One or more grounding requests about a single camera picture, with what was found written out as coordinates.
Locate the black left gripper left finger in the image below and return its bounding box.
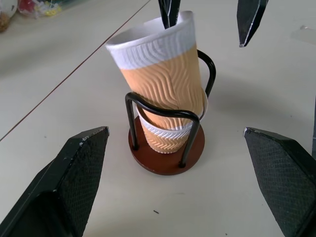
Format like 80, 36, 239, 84
0, 126, 110, 237

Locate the clear bag of colourful items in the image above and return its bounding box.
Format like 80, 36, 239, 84
17, 0, 62, 19

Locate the black wire cup holder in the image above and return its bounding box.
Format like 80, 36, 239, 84
124, 49, 217, 176

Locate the tan ribbed paper cup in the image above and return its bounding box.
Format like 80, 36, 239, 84
136, 97, 210, 155
105, 10, 207, 131

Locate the round white speckled object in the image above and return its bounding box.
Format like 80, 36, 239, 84
0, 0, 18, 33

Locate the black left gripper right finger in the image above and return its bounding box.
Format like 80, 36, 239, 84
243, 127, 316, 237

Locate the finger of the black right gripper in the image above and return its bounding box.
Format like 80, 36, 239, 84
158, 0, 182, 30
236, 0, 269, 48

